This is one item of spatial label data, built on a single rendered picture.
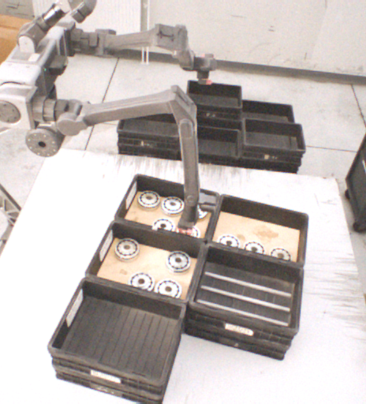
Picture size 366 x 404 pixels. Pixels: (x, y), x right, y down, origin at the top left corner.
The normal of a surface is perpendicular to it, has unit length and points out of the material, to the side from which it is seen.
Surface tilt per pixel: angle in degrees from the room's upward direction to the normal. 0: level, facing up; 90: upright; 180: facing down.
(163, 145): 90
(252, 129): 90
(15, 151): 0
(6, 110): 90
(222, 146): 0
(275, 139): 0
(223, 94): 90
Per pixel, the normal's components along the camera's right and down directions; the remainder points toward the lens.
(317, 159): 0.08, -0.70
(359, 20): -0.07, 0.70
